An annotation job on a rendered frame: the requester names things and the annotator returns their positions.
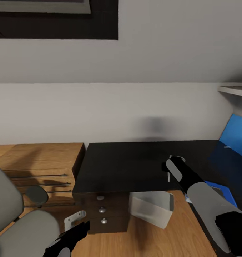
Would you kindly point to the cabinet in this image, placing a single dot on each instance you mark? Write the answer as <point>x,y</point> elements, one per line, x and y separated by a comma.
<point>52,166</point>
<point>107,213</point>

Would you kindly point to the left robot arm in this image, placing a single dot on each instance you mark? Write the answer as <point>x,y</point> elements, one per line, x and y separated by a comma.
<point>63,246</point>

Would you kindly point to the folder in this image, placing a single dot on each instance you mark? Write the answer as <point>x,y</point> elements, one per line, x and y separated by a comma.
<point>225,190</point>

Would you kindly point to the notebook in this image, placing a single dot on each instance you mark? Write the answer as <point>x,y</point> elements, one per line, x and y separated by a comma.
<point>218,190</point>

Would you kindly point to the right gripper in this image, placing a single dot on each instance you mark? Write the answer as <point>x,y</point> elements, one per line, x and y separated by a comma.
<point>164,168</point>

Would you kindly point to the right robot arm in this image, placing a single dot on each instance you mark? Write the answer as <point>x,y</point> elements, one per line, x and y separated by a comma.
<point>221,218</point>

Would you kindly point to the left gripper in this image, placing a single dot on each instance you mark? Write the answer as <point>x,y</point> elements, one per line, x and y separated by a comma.
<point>78,232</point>

